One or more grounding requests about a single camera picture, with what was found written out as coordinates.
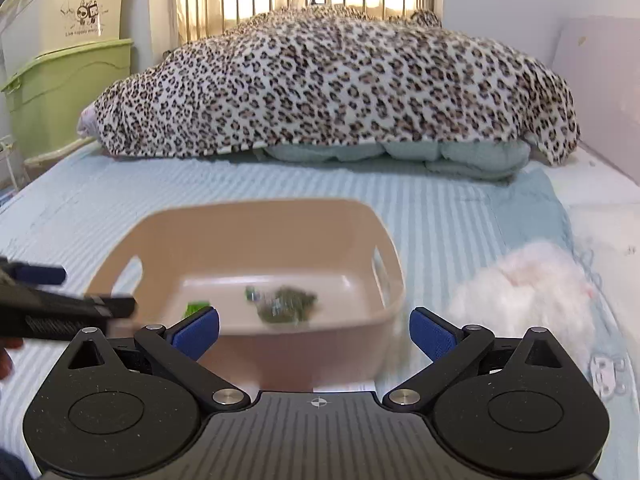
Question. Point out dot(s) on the blue striped bed sheet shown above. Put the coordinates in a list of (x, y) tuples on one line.
[(444, 229)]

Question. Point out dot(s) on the light green folded quilt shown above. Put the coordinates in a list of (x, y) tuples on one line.
[(478, 160)]

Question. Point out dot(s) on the pale pink headboard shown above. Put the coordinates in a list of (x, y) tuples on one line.
[(599, 58)]

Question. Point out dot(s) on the cream plastic storage bin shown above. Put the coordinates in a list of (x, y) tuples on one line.
[(31, 28)]

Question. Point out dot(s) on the white cartoon pillow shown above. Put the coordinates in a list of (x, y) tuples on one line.
[(603, 206)]

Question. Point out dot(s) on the green snack wrapper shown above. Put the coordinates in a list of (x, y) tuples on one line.
[(195, 307)]

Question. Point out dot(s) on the white fluffy plush toy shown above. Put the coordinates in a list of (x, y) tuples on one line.
[(538, 284)]

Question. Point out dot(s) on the dark green seaweed packet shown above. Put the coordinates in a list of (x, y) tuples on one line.
[(287, 305)]

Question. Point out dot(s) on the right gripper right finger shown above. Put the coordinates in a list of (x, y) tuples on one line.
[(454, 353)]

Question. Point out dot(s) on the green plastic storage bin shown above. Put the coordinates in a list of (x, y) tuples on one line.
[(46, 97)]

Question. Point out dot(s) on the beige plastic storage basket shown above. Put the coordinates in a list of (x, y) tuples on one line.
[(338, 249)]

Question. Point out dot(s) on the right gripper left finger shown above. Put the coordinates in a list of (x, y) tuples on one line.
[(174, 352)]

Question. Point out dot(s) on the leopard print blanket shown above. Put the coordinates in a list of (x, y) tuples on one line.
[(326, 76)]

